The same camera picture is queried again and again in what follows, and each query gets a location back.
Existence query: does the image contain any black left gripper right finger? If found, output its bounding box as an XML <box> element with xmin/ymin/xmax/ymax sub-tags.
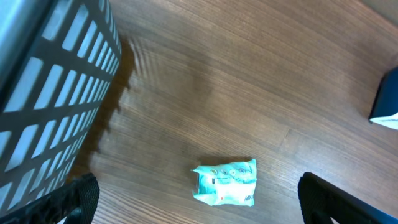
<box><xmin>298</xmin><ymin>172</ymin><xmax>397</xmax><ymax>224</ymax></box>

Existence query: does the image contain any white barcode scanner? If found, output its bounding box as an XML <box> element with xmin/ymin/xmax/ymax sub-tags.
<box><xmin>369</xmin><ymin>67</ymin><xmax>397</xmax><ymax>130</ymax></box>

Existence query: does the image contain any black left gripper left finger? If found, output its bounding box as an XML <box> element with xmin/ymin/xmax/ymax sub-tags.
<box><xmin>1</xmin><ymin>173</ymin><xmax>100</xmax><ymax>224</ymax></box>

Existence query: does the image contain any grey plastic basket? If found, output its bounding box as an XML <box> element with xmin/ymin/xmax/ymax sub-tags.
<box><xmin>1</xmin><ymin>0</ymin><xmax>122</xmax><ymax>215</ymax></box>

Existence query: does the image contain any teal tissue pack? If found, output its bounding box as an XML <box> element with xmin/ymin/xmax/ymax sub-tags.
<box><xmin>192</xmin><ymin>159</ymin><xmax>257</xmax><ymax>207</ymax></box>

